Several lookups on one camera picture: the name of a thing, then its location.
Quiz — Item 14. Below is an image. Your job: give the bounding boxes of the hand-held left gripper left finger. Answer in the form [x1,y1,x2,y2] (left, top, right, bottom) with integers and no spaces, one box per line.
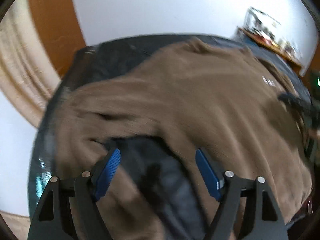
[27,148,122,240]

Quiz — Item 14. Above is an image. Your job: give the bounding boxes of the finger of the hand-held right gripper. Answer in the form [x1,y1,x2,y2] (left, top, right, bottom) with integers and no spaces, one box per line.
[277,92,312,112]

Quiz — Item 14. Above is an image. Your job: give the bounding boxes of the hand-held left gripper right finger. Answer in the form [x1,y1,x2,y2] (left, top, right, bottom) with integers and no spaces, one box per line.
[195,148,289,240]

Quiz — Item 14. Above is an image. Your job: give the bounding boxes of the brown fleece sweater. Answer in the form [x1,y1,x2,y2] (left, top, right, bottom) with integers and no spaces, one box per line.
[49,40,315,240]

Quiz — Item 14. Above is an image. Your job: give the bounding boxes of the wooden desk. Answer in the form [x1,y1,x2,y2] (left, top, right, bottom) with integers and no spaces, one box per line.
[236,26,304,68]

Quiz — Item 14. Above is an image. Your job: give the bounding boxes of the black satin bed sheet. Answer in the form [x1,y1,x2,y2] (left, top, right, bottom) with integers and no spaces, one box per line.
[27,34,320,240]

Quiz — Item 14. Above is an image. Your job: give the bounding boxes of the clear tape strip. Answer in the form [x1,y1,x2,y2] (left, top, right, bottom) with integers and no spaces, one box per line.
[35,152,54,200]

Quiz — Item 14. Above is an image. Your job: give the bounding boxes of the beige patterned curtain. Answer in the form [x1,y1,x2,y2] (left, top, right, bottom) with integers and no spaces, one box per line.
[0,10,62,128]

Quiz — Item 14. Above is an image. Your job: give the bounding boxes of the brown panelled wooden door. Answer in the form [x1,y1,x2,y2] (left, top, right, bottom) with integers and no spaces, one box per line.
[26,0,87,78]

